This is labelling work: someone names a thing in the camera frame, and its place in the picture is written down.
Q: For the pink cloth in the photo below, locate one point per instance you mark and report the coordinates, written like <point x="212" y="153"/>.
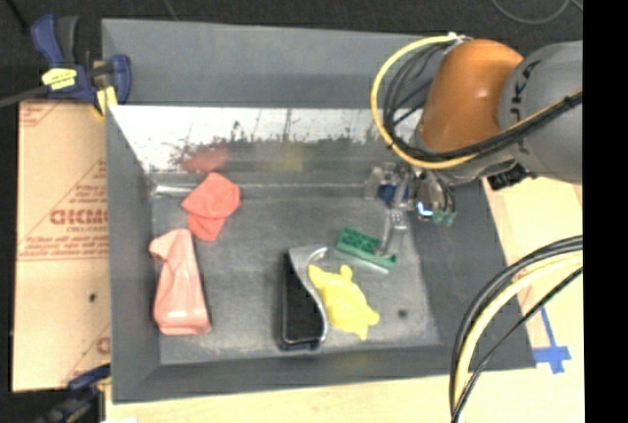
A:
<point x="179" y="288"/>

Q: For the brown cardboard board red print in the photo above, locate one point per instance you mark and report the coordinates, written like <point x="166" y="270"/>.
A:
<point x="54" y="215"/>

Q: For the black cylinder on white bracket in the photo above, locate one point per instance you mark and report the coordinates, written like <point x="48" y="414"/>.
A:
<point x="510" y="177"/>

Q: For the dark green flat block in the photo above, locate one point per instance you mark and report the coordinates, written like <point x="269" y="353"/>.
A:
<point x="360" y="242"/>

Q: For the red cloth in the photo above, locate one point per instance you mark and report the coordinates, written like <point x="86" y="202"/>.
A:
<point x="213" y="205"/>

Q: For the grey metal bin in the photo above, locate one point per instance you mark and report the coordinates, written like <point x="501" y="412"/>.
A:
<point x="255" y="68"/>

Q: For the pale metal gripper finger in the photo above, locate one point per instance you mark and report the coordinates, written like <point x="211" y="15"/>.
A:
<point x="401" y="239"/>
<point x="387" y="240"/>

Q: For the yellow toy turtle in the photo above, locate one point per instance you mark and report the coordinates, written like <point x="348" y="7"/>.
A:
<point x="343" y="301"/>

